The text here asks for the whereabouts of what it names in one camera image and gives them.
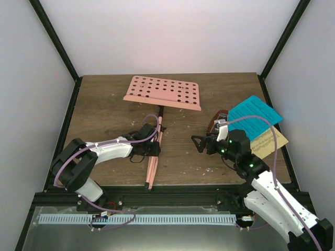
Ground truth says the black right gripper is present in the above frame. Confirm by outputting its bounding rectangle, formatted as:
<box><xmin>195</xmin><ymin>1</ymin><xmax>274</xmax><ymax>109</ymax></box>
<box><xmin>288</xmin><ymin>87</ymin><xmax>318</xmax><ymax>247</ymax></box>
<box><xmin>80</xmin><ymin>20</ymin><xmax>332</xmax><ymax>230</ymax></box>
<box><xmin>192</xmin><ymin>133</ymin><xmax>238</xmax><ymax>163</ymax></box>

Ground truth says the red-brown wooden metronome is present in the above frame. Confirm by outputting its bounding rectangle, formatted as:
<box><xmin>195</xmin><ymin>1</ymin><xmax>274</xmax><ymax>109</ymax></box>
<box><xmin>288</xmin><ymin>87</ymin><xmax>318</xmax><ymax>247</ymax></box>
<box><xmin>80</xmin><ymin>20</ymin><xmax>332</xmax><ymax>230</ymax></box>
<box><xmin>206</xmin><ymin>109</ymin><xmax>229</xmax><ymax>133</ymax></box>

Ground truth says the pink tripod music stand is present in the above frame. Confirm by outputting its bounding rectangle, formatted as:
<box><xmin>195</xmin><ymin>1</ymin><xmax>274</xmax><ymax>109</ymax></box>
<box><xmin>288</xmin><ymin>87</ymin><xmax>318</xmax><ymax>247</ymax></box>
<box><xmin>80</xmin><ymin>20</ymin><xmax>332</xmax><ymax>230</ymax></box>
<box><xmin>122</xmin><ymin>75</ymin><xmax>203</xmax><ymax>190</ymax></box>

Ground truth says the yellow sheet music page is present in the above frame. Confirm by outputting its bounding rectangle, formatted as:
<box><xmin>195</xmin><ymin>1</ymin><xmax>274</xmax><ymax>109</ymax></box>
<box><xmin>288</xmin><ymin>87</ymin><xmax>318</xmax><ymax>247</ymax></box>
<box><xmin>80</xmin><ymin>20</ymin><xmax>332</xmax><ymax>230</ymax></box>
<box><xmin>250</xmin><ymin>127</ymin><xmax>288</xmax><ymax>159</ymax></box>

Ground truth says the blue sheet music booklet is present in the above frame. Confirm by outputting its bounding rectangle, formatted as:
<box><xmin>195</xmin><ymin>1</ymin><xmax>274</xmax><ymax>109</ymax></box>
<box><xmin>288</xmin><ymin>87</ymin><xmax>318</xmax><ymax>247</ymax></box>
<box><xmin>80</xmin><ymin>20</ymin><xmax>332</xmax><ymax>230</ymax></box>
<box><xmin>228</xmin><ymin>95</ymin><xmax>283</xmax><ymax>141</ymax></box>

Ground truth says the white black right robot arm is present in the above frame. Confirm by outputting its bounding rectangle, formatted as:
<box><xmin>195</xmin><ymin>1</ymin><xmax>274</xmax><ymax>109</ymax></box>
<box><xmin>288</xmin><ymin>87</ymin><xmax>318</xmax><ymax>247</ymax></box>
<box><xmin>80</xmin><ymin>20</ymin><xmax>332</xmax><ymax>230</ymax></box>
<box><xmin>191</xmin><ymin>130</ymin><xmax>334</xmax><ymax>250</ymax></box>

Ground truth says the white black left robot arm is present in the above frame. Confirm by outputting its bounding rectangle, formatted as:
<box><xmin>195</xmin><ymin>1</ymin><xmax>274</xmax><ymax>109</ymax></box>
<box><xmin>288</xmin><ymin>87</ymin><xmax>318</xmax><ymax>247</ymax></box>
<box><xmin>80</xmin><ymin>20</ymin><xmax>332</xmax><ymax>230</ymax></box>
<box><xmin>51</xmin><ymin>123</ymin><xmax>160</xmax><ymax>211</ymax></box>

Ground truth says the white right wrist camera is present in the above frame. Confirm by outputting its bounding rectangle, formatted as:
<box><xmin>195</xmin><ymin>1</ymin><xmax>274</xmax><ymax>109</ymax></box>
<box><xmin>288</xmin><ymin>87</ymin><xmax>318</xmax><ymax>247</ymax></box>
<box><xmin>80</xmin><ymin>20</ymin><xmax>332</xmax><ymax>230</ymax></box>
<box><xmin>214</xmin><ymin>119</ymin><xmax>228</xmax><ymax>142</ymax></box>

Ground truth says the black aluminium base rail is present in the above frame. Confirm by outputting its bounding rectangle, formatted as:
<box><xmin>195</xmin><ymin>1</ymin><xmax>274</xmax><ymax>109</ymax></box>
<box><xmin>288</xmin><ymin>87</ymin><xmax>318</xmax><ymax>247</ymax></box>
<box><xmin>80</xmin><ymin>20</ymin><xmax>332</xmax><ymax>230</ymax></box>
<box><xmin>33</xmin><ymin>184</ymin><xmax>309</xmax><ymax>212</ymax></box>

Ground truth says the light blue slotted cable duct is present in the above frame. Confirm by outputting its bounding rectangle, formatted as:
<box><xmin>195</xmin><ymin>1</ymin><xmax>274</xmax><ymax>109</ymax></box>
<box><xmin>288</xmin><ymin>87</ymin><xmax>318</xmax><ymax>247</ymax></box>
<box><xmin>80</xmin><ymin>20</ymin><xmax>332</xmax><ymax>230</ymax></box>
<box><xmin>38</xmin><ymin>214</ymin><xmax>237</xmax><ymax>225</ymax></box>

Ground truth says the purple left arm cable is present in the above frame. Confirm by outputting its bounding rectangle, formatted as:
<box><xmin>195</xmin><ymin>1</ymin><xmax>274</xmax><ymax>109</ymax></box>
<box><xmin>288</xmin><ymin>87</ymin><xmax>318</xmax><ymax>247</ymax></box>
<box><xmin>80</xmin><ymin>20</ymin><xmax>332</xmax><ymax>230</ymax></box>
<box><xmin>53</xmin><ymin>113</ymin><xmax>162</xmax><ymax>232</ymax></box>

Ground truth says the black frame post left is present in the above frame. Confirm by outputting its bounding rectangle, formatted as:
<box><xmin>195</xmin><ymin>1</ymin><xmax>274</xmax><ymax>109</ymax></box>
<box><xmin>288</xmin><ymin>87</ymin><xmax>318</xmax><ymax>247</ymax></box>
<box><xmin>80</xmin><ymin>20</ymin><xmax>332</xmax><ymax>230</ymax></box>
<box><xmin>28</xmin><ymin>0</ymin><xmax>80</xmax><ymax>82</ymax></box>

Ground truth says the black frame post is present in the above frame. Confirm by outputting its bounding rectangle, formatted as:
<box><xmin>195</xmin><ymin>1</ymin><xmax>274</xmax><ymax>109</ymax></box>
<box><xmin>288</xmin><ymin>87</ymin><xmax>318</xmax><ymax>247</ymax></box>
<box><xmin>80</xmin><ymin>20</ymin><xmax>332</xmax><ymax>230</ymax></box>
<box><xmin>28</xmin><ymin>0</ymin><xmax>80</xmax><ymax>82</ymax></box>
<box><xmin>261</xmin><ymin>0</ymin><xmax>311</xmax><ymax>79</ymax></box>

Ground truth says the black frame post right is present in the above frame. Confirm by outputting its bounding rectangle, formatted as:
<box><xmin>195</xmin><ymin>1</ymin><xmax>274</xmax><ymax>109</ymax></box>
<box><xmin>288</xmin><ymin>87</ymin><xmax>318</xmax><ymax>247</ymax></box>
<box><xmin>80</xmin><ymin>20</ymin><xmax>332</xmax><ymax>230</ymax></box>
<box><xmin>261</xmin><ymin>0</ymin><xmax>311</xmax><ymax>79</ymax></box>

